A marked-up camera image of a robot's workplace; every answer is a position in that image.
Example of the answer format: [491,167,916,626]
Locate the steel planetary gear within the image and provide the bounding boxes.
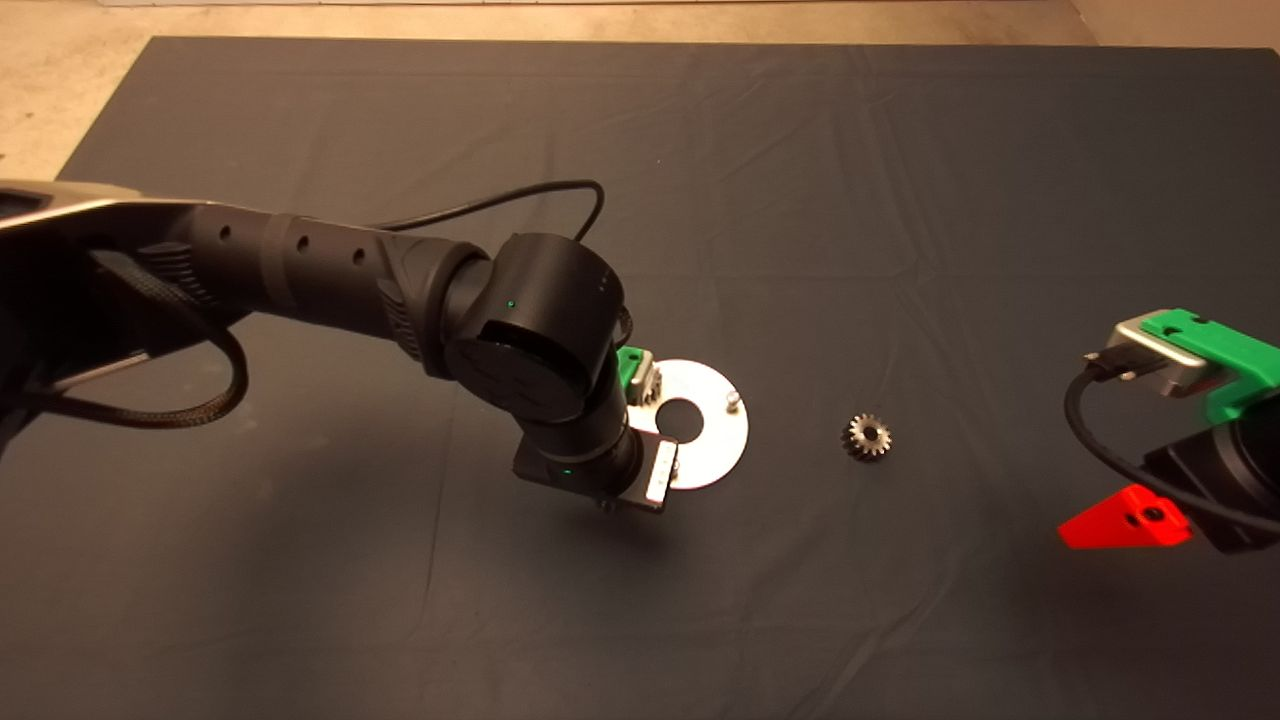
[841,413,894,462]

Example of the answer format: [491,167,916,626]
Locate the thin black left camera cable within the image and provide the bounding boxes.
[370,180,606,241]

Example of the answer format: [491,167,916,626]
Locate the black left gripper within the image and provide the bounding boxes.
[513,435,682,514]

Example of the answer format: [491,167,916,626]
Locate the black right camera cable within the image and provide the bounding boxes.
[1065,350,1280,536]

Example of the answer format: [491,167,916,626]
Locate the dark grey table cloth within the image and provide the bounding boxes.
[0,37,1280,720]

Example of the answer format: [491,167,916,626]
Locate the round metal carrier plate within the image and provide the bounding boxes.
[625,359,749,491]

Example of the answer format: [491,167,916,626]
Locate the silver right camera box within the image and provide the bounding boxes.
[1085,318,1226,399]

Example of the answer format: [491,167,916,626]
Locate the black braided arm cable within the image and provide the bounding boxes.
[0,250,249,429]

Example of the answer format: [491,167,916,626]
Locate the green right camera mount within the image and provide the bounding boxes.
[1142,308,1280,426]

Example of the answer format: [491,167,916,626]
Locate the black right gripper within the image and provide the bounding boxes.
[1058,422,1256,556]

